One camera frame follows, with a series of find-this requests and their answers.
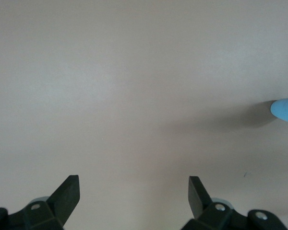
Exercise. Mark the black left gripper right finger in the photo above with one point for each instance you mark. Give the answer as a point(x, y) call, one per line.
point(218, 213)

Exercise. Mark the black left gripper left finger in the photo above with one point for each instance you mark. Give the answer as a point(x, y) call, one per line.
point(50, 208)

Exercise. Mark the blue plastic cup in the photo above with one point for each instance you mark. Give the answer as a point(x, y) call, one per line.
point(284, 110)

